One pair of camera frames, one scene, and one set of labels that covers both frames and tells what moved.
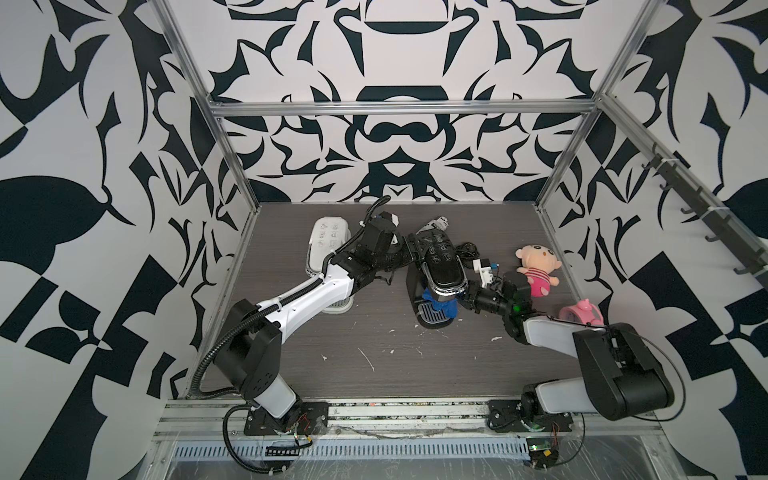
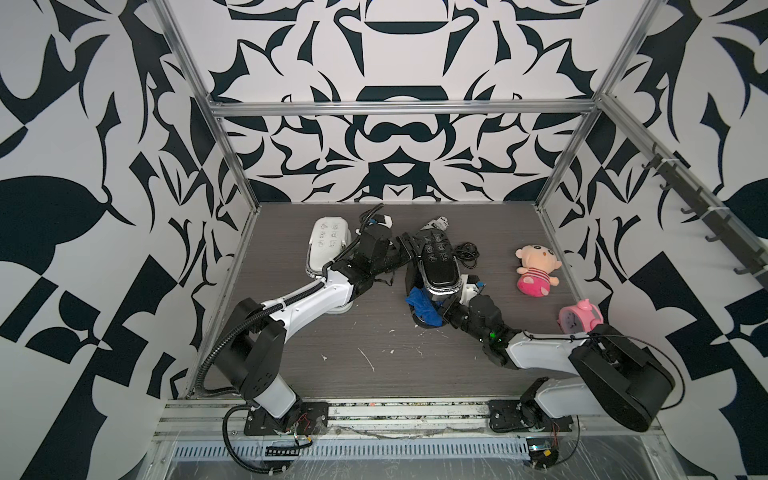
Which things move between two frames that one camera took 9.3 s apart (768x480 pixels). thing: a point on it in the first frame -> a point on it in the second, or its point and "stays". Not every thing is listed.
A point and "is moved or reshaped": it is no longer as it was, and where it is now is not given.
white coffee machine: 328,234 stays
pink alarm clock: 583,311 stays
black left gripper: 404,250 stays
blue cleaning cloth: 450,307 is moved or reshaped
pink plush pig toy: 538,262 stays
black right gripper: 472,294 -> 449,310
